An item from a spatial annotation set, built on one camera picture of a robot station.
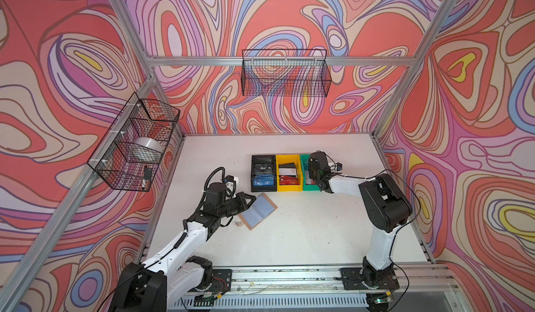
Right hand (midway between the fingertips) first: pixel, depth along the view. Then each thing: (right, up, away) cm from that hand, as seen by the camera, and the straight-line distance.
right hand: (309, 160), depth 100 cm
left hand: (-24, -14, -20) cm, 34 cm away
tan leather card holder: (-24, -22, -10) cm, 34 cm away
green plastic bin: (-2, -10, -10) cm, 14 cm away
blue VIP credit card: (-23, -9, -2) cm, 25 cm away
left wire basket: (-71, +2, -27) cm, 76 cm away
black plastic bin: (-23, -7, 0) cm, 24 cm away
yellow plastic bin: (-10, -6, +1) cm, 12 cm away
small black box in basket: (-63, -4, -27) cm, 69 cm away
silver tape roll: (-63, +6, -28) cm, 69 cm away
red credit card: (-10, -10, -2) cm, 14 cm away
